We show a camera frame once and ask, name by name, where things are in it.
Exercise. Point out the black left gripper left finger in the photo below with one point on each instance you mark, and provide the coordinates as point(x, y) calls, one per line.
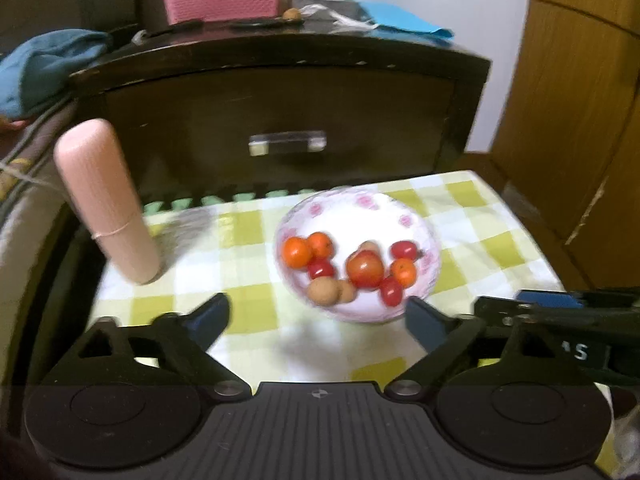
point(181, 343)

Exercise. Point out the dark wooden cabinet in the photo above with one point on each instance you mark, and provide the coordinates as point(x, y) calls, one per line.
point(393, 106)

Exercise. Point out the dark red tomato with stem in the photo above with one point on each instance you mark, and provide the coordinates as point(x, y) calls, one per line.
point(391, 292)

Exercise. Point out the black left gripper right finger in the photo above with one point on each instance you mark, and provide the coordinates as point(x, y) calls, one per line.
point(450, 345)

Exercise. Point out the grey sofa cushion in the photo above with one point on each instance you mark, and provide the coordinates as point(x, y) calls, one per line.
point(32, 200)

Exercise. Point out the blue paper sheet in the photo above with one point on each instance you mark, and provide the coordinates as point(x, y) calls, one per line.
point(391, 18)

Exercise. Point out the small orange tangerine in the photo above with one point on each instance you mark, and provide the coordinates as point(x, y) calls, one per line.
point(321, 245)

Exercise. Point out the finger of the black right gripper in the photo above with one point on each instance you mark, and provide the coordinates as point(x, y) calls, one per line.
point(501, 315)

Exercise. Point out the small brown longan in plate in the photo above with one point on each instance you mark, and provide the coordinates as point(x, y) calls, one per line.
point(371, 246)

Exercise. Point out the red cherry tomato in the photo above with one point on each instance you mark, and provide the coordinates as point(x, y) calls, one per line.
point(404, 249)

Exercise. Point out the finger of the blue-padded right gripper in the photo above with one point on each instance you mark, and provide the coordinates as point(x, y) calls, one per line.
point(548, 299)

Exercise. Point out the clear drawer handle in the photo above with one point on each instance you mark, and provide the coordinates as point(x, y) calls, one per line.
point(288, 142)

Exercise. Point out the pink ribbed tube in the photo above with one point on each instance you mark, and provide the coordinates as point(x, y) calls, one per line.
point(92, 167)

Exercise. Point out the red oblong tomato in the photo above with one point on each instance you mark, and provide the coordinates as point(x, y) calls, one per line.
point(320, 268)

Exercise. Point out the blue cloth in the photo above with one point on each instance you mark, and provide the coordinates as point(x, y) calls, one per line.
point(34, 74)

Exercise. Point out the white floral plate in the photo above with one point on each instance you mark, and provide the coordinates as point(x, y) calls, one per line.
point(350, 217)

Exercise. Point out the green foam mat edge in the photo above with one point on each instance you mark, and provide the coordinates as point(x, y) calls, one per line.
point(181, 204)

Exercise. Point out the large red tomato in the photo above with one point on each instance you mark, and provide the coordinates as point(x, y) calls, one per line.
point(365, 269)

